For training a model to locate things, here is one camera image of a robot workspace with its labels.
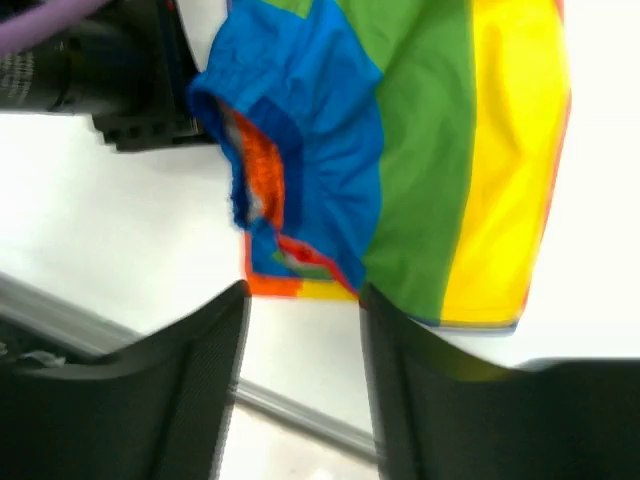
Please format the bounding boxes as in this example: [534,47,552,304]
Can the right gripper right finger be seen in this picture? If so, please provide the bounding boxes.
[361,287,639,480]

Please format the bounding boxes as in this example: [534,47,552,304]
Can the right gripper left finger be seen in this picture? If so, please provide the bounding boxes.
[1,281,250,479]

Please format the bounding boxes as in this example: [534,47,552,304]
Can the rainbow striped shorts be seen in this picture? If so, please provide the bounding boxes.
[187,1,571,330]

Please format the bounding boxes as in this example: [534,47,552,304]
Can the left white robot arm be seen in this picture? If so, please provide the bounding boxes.
[1,1,211,153]

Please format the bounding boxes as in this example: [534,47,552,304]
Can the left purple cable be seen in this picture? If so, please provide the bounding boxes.
[0,0,111,56]

